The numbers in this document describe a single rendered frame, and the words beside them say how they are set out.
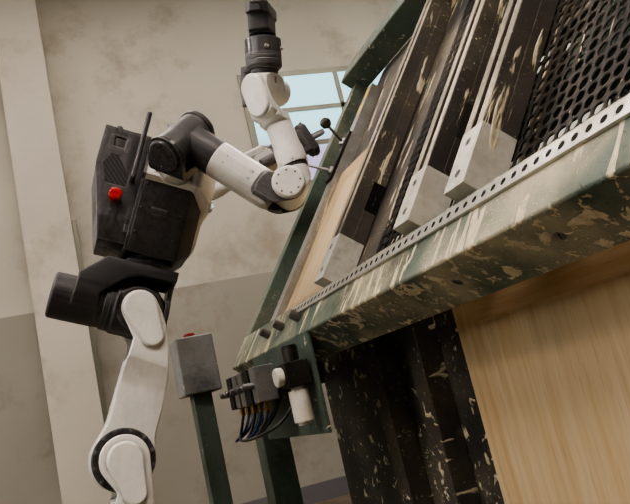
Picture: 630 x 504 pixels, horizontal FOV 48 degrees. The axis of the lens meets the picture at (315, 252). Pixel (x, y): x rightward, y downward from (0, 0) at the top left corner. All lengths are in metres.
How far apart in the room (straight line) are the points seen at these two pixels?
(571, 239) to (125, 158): 1.18
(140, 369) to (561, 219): 1.10
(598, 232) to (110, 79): 4.79
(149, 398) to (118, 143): 0.63
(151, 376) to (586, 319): 0.98
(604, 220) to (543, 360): 0.51
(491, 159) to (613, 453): 0.52
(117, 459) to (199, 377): 0.64
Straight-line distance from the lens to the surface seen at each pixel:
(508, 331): 1.43
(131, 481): 1.68
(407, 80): 2.00
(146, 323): 1.73
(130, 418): 1.73
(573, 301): 1.28
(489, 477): 1.65
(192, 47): 5.65
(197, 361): 2.26
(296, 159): 1.66
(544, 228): 0.96
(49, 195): 4.94
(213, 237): 5.07
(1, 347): 4.92
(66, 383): 4.68
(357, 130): 2.46
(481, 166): 1.17
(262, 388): 1.81
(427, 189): 1.34
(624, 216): 0.91
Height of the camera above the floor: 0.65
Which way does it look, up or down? 12 degrees up
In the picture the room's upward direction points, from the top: 13 degrees counter-clockwise
